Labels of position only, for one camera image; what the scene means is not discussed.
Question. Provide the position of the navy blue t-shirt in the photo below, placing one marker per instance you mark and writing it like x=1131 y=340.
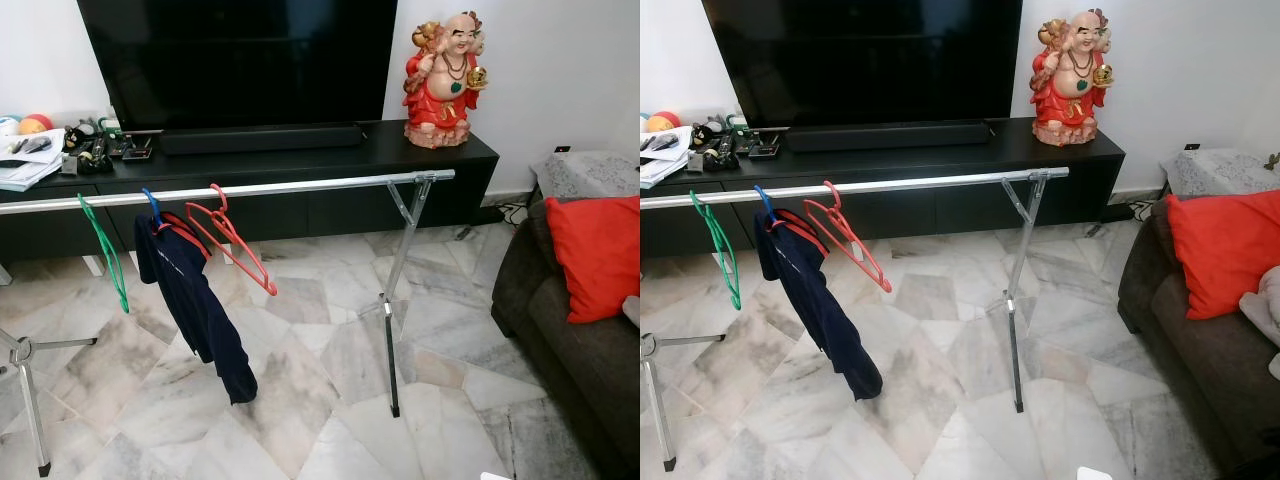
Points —
x=820 y=300
x=200 y=300

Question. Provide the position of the blue plastic clothes hanger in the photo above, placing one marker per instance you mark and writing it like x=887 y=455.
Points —
x=153 y=210
x=766 y=207

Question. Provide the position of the small black item on papers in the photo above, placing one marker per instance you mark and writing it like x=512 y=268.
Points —
x=660 y=143
x=32 y=145

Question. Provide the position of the green plastic clothes hanger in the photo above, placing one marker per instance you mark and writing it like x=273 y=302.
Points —
x=120 y=295
x=733 y=297

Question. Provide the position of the black television console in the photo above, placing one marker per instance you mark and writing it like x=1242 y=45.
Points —
x=950 y=212
x=330 y=215

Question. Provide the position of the large black television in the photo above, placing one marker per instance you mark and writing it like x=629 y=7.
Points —
x=860 y=60
x=240 y=60

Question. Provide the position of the silver metal clothes rack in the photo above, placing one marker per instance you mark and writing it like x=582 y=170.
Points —
x=300 y=184
x=920 y=182

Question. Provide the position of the red laughing Buddha statue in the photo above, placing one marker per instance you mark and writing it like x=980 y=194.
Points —
x=440 y=90
x=1068 y=88

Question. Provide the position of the small black electronic device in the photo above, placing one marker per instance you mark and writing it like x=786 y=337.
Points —
x=765 y=147
x=136 y=150

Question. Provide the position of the side table lace cloth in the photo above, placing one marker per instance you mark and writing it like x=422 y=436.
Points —
x=1215 y=172
x=585 y=175

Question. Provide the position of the black soundbar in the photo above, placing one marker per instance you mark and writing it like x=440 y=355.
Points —
x=885 y=135
x=260 y=138

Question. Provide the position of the black tape dispenser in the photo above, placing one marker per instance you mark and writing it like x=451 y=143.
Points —
x=718 y=157
x=92 y=160

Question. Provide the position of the brown fabric sofa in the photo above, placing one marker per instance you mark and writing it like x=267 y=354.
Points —
x=580 y=380
x=1200 y=400

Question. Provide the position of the white paper stack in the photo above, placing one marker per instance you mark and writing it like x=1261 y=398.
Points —
x=25 y=170
x=660 y=165

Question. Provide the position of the red plastic clothes hanger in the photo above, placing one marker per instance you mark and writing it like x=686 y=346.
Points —
x=270 y=288
x=884 y=285

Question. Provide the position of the red cushion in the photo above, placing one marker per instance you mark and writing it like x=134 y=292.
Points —
x=600 y=255
x=1220 y=250

